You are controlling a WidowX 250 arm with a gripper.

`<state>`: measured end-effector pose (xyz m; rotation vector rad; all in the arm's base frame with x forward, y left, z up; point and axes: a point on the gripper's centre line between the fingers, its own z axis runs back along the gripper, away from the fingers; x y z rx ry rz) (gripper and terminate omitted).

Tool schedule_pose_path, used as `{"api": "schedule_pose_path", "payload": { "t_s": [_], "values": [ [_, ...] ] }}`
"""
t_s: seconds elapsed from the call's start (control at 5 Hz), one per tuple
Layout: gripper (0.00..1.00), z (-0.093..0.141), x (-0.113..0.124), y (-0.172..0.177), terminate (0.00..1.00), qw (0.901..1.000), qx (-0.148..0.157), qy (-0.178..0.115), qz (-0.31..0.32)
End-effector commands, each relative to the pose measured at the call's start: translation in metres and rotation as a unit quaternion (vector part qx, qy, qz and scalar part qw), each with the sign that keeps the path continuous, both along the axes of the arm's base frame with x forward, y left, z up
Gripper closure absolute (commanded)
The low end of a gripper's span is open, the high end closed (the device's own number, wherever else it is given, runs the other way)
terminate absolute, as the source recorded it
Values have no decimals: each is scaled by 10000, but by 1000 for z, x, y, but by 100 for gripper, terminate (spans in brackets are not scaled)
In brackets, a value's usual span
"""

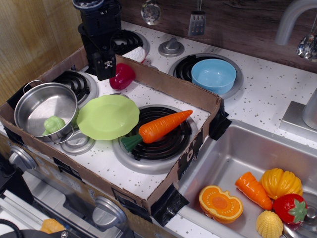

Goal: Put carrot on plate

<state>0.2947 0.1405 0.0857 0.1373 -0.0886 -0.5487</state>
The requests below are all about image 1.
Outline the orange toy carrot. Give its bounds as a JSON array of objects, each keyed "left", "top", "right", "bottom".
[{"left": 121, "top": 110, "right": 193, "bottom": 152}]

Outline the silver front knob right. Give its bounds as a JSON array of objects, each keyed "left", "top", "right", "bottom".
[{"left": 92, "top": 196, "right": 127, "bottom": 231}]

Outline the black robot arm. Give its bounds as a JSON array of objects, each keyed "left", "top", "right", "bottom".
[{"left": 72, "top": 0, "right": 122, "bottom": 81}]

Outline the front right black burner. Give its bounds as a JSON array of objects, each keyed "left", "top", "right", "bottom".
[{"left": 112, "top": 105, "right": 198, "bottom": 175}]

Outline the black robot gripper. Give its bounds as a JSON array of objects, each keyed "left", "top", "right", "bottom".
[{"left": 77, "top": 0, "right": 122, "bottom": 81}]

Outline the hanging silver spatula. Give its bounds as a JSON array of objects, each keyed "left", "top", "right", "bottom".
[{"left": 188, "top": 0, "right": 206, "bottom": 36}]

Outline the silver knob under plate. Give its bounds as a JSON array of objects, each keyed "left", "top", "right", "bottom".
[{"left": 61, "top": 128, "right": 95, "bottom": 156}]

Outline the orange carrot piece toy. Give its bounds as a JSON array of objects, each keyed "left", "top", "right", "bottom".
[{"left": 235, "top": 172, "right": 273, "bottom": 210}]

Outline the orange pumpkin half toy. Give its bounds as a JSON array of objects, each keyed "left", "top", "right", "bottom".
[{"left": 199, "top": 185, "right": 244, "bottom": 224}]

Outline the back right black burner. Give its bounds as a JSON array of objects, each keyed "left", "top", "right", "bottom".
[{"left": 168, "top": 53, "right": 244, "bottom": 99}]

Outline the blue plastic bowl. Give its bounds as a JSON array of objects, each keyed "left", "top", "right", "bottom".
[{"left": 191, "top": 59, "right": 237, "bottom": 95}]

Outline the orange toy bottom left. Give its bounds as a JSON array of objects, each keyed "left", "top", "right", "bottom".
[{"left": 40, "top": 218, "right": 65, "bottom": 234}]

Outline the green toy vegetable in pot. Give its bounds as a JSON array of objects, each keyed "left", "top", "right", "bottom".
[{"left": 42, "top": 116, "right": 66, "bottom": 135}]

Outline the silver metal pot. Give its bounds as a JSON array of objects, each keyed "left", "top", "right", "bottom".
[{"left": 14, "top": 82, "right": 79, "bottom": 144}]

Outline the silver sink basin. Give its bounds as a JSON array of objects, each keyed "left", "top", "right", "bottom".
[{"left": 179, "top": 120, "right": 317, "bottom": 238}]

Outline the brown cardboard fence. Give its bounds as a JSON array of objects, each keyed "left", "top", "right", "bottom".
[{"left": 0, "top": 56, "right": 223, "bottom": 226}]

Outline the yellow pumpkin toy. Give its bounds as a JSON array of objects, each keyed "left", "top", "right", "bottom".
[{"left": 260, "top": 168, "right": 303, "bottom": 200}]

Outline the red toy pepper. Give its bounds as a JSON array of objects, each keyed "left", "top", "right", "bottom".
[{"left": 109, "top": 63, "right": 136, "bottom": 90}]

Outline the hanging silver strainer ladle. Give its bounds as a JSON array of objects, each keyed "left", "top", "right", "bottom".
[{"left": 141, "top": 0, "right": 162, "bottom": 26}]

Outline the silver faucet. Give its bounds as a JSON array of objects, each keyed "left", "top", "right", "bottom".
[{"left": 274, "top": 0, "right": 317, "bottom": 142}]

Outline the white toy garlic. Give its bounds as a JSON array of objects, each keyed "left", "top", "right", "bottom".
[{"left": 123, "top": 47, "right": 146, "bottom": 63}]

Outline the back left black burner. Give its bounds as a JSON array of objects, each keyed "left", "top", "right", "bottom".
[{"left": 111, "top": 30, "right": 150, "bottom": 56}]

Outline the silver front knob left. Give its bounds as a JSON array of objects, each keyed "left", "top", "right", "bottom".
[{"left": 9, "top": 145, "right": 38, "bottom": 172}]

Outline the green plastic plate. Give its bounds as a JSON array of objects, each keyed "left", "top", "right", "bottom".
[{"left": 77, "top": 95, "right": 140, "bottom": 140}]

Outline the red toy strawberry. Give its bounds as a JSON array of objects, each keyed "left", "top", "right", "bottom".
[{"left": 273, "top": 193, "right": 308, "bottom": 225}]

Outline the silver stove knob top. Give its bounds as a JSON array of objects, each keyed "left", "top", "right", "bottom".
[{"left": 158, "top": 37, "right": 185, "bottom": 57}]

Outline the yellow toy corn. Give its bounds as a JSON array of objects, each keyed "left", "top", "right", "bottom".
[{"left": 256, "top": 210, "right": 283, "bottom": 238}]

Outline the hanging silver spoon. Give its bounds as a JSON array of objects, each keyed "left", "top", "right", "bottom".
[{"left": 296, "top": 17, "right": 317, "bottom": 62}]

